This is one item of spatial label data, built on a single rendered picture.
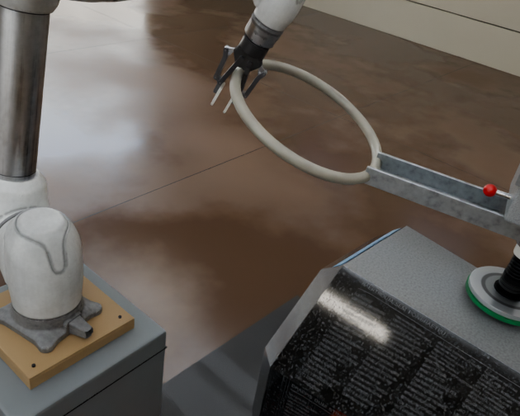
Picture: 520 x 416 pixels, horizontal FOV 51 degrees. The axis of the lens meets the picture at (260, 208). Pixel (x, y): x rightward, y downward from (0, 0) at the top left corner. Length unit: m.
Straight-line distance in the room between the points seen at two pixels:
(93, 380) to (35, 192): 0.45
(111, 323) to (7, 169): 0.42
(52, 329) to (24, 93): 0.52
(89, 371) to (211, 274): 1.59
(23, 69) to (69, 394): 0.69
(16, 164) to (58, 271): 0.27
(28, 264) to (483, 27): 7.13
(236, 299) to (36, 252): 1.63
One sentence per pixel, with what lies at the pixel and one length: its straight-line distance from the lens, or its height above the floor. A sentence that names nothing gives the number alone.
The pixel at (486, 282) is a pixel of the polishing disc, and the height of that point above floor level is 0.93.
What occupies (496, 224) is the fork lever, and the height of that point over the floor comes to 1.14.
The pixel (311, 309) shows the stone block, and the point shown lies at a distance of 1.60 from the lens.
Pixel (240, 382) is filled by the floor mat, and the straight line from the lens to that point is 2.36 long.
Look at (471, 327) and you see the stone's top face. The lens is 1.57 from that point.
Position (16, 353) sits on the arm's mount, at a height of 0.84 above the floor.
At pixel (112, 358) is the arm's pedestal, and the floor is 0.80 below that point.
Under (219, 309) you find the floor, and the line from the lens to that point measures 2.66.
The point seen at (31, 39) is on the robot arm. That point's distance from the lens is 1.25.
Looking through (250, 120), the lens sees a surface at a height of 1.27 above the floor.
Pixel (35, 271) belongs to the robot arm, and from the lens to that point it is 1.24.
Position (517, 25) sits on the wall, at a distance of 7.74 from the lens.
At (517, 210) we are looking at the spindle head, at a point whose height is 1.21.
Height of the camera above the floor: 1.81
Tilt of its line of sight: 32 degrees down
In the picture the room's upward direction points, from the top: 10 degrees clockwise
